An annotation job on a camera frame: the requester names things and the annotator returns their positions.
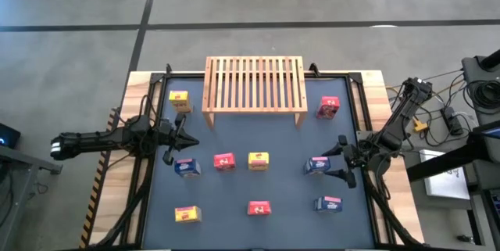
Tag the black metal beam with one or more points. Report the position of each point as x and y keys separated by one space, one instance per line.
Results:
x=441 y=163

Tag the blue Frosted Flakes cereal box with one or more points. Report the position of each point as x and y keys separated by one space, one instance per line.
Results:
x=187 y=167
x=317 y=165
x=328 y=204

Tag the red Froot Loops cereal box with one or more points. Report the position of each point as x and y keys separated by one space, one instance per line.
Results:
x=328 y=107
x=224 y=161
x=259 y=207

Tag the yellow plug connector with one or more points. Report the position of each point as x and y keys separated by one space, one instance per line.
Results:
x=420 y=125

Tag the grey metal cart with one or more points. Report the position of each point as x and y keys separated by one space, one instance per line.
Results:
x=15 y=165

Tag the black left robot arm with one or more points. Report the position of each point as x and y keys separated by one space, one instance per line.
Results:
x=97 y=137

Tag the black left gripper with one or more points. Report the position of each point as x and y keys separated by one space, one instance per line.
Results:
x=166 y=135

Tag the yellow Corn Pops cereal box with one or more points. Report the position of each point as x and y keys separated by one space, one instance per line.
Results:
x=258 y=161
x=180 y=101
x=188 y=214

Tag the black device with blue light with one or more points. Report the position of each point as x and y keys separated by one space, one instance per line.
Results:
x=8 y=135

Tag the white board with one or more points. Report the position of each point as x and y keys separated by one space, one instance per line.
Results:
x=445 y=182

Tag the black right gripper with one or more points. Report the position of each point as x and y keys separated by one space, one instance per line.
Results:
x=355 y=153

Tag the blue screen monitor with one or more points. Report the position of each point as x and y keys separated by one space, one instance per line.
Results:
x=493 y=132

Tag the grey equipment stand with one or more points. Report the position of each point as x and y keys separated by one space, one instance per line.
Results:
x=470 y=69

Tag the black power strip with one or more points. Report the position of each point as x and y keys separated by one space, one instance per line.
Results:
x=452 y=120

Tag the wooden slatted shelf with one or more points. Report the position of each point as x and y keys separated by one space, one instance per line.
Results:
x=254 y=84

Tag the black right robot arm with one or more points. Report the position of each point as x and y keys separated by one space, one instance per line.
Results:
x=394 y=126

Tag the yellow black hazard tape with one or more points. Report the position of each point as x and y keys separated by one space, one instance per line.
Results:
x=95 y=188

